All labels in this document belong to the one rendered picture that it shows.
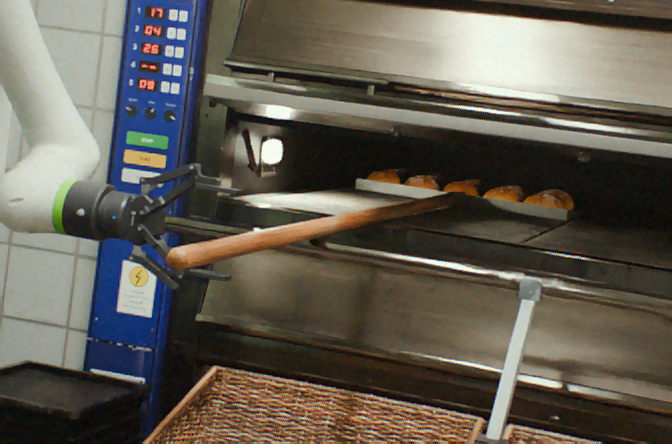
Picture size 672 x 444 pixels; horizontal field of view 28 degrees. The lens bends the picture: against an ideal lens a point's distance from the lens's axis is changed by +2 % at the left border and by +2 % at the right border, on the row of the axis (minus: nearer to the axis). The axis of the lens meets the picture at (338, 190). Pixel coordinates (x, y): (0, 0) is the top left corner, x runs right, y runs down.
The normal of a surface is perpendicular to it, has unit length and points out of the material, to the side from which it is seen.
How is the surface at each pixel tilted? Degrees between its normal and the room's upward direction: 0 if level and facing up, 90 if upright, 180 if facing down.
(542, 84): 70
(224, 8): 90
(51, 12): 90
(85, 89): 90
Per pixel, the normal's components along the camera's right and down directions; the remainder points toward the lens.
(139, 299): -0.29, 0.04
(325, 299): -0.22, -0.30
